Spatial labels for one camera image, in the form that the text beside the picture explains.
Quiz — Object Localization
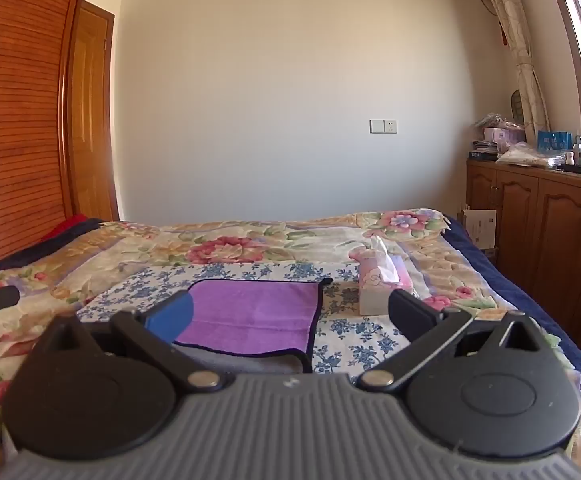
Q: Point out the beige patterned curtain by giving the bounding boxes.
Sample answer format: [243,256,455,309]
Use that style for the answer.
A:
[473,0,552,147]

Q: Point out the purple towel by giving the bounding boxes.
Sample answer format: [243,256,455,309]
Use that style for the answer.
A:
[173,277,334,361]

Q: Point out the wooden cabinet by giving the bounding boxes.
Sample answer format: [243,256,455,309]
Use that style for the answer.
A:
[465,156,581,361]

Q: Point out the navy blue blanket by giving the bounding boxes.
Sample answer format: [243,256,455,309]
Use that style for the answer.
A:
[440,215,581,413]

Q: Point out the clear plastic bag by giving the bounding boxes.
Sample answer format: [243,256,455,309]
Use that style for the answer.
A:
[496,142,566,168]

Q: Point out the white cardboard box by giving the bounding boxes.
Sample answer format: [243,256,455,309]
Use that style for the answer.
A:
[461,207,499,252]

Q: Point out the blue gift box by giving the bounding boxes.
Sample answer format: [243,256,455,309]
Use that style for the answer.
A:
[537,130,574,154]

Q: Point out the grey towel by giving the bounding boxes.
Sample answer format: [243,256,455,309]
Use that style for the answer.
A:
[174,343,314,376]

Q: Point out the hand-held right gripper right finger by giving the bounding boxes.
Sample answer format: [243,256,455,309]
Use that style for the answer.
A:
[357,287,552,394]

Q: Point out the wooden louvred wardrobe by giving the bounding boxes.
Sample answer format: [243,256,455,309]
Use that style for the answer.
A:
[0,0,94,273]

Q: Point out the white blue floral cloth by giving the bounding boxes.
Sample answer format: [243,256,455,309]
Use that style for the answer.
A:
[77,259,426,377]

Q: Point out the grey oval fan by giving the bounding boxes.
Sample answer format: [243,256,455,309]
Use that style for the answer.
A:
[511,89,530,123]

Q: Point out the red cloth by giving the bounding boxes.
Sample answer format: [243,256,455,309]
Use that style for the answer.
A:
[40,214,90,242]

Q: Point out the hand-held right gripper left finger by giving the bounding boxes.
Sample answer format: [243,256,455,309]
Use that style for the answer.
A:
[44,290,224,394]

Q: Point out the floral quilt bed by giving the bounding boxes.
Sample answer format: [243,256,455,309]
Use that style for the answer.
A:
[0,208,578,467]

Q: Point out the pink floral tissue box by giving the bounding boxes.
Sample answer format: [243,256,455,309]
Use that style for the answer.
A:
[349,236,415,317]

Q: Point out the wooden door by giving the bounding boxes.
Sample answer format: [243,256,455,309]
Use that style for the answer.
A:
[70,0,120,222]

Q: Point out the pink storage box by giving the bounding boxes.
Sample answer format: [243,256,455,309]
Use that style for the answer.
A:
[483,127,527,155]

